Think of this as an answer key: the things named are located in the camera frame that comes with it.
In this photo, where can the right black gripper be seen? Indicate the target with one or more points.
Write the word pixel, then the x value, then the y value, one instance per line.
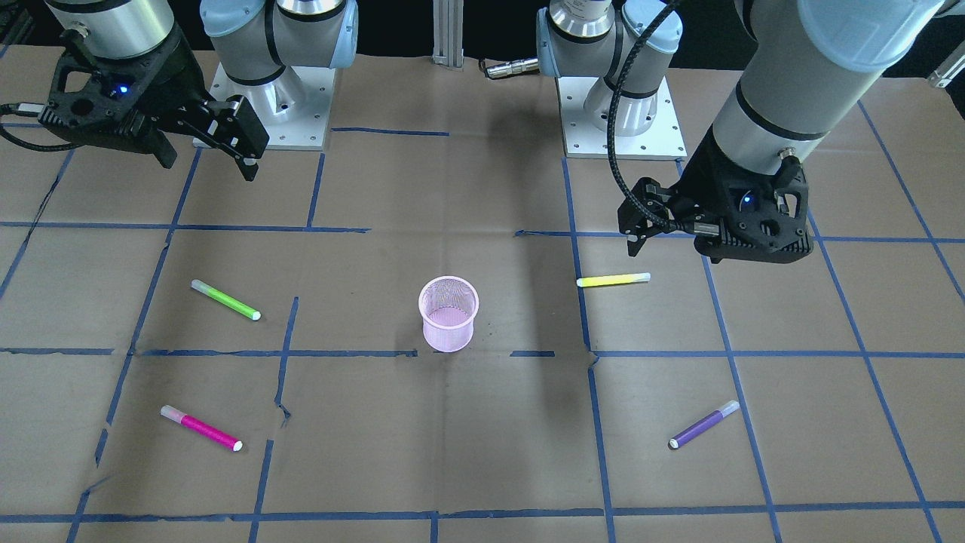
pixel 170 81

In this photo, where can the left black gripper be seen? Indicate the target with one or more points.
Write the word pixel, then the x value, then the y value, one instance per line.
pixel 700 182

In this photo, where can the purple marker pen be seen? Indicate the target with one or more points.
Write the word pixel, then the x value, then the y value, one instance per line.
pixel 702 425

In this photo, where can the pink marker pen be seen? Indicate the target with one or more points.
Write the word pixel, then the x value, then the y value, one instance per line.
pixel 202 428

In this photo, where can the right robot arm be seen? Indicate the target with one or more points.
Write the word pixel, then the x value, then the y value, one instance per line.
pixel 255 40

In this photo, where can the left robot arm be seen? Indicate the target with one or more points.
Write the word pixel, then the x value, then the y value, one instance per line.
pixel 813 61

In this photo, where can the pink mesh cup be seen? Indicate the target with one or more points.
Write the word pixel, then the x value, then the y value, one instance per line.
pixel 448 305

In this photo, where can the yellow marker pen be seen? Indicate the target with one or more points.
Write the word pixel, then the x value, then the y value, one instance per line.
pixel 612 280

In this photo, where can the green marker pen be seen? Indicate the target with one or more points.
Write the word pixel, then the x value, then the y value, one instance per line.
pixel 229 301

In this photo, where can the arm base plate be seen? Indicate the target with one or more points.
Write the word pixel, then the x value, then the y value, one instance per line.
pixel 294 108
pixel 646 129

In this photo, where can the aluminium frame post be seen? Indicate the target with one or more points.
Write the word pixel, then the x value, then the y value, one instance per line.
pixel 447 27

